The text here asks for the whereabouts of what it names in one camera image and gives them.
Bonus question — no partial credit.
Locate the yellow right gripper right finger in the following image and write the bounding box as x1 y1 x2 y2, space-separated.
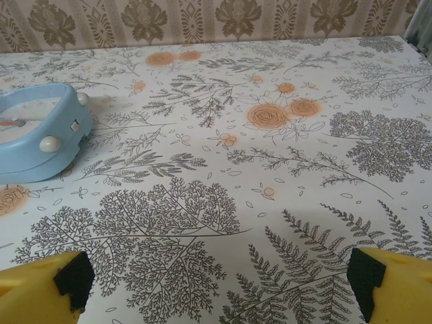
347 248 432 324

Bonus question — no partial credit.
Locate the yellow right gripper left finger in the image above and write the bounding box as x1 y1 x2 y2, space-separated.
0 251 96 324

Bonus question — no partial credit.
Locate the aluminium right corner post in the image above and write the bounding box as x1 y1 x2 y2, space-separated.
403 0 432 58

